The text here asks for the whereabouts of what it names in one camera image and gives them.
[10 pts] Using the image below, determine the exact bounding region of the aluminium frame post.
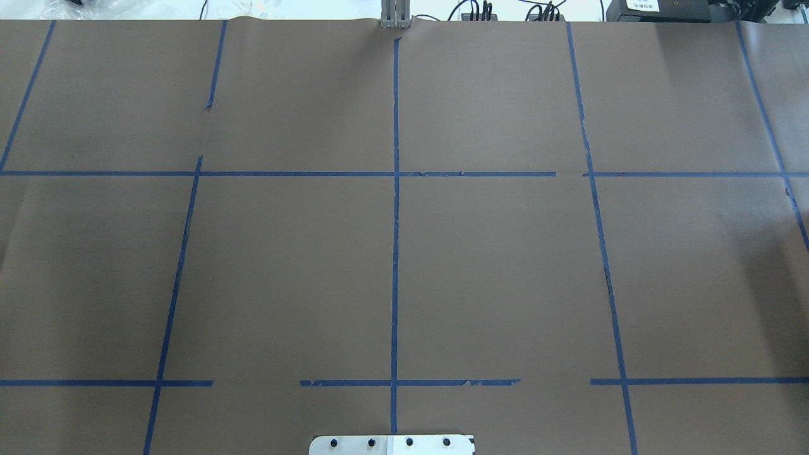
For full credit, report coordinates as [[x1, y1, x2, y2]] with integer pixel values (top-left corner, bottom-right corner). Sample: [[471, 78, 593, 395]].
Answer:
[[380, 0, 412, 30]]

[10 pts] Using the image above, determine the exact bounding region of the black device on bench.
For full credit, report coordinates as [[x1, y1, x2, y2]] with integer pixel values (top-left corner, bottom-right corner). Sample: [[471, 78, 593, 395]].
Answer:
[[605, 0, 753, 23]]

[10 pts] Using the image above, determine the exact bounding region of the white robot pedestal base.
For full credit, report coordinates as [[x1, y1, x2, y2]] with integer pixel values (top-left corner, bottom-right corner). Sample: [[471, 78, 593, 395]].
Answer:
[[308, 434, 476, 454]]

